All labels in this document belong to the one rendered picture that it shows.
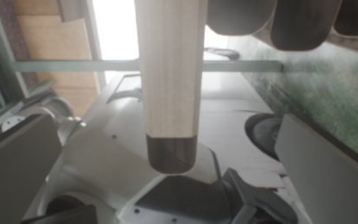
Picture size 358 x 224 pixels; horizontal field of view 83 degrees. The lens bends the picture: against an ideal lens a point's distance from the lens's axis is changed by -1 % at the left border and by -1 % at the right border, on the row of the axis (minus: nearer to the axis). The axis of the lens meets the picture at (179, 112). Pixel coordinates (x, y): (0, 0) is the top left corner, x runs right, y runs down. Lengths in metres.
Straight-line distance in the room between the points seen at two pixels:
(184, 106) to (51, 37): 2.93
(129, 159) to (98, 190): 0.06
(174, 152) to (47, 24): 2.87
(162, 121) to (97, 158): 0.16
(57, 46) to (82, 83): 0.53
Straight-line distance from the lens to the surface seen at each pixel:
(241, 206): 0.43
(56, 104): 0.47
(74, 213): 0.28
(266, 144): 1.42
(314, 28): 0.19
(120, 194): 0.30
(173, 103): 0.15
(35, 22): 3.10
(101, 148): 0.31
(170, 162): 0.21
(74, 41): 2.93
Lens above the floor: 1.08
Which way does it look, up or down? 1 degrees down
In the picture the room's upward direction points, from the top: 90 degrees counter-clockwise
